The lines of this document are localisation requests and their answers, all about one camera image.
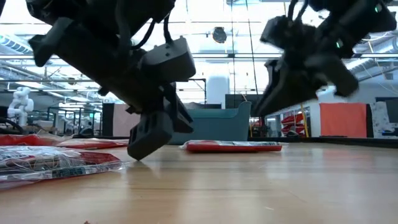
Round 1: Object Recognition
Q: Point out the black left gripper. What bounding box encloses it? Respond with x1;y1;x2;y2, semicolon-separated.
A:
28;17;194;161

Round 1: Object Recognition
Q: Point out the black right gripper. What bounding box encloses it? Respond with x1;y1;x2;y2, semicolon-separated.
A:
253;46;360;116

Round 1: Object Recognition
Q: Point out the blue plastic basket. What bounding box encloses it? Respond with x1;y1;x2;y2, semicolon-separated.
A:
167;101;252;146

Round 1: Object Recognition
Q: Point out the red microwave popcorn bag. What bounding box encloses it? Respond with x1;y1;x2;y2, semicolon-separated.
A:
0;145;126;190
57;138;129;150
0;133;74;147
179;139;284;154

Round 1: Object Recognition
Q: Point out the red storage rack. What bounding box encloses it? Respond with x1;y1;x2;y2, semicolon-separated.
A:
280;112;307;136

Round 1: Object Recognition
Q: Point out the black panel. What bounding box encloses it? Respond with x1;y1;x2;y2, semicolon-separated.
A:
101;102;115;137

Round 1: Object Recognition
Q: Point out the orange fabric panel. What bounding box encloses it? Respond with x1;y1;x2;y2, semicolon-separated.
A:
319;102;368;139

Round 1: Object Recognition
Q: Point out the white patterned panel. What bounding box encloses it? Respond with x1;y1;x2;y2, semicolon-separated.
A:
369;101;392;138

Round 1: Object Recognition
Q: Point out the white humanoid robot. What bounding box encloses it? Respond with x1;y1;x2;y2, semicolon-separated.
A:
6;86;35;128

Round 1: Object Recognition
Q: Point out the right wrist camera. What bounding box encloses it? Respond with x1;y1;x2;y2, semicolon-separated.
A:
259;14;315;52

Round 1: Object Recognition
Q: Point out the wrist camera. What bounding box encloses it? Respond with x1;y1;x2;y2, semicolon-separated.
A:
137;35;197;84
259;14;315;52

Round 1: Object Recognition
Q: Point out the black camera rig frame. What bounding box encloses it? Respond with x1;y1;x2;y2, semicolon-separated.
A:
177;77;207;105

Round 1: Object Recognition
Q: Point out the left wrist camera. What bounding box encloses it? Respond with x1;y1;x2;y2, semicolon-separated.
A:
137;35;197;84

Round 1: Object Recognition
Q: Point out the black ceiling cord reel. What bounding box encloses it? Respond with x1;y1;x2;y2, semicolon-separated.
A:
211;26;228;45

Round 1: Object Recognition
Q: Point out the black aluminium table frame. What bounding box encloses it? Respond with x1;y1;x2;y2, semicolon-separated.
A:
0;133;398;149

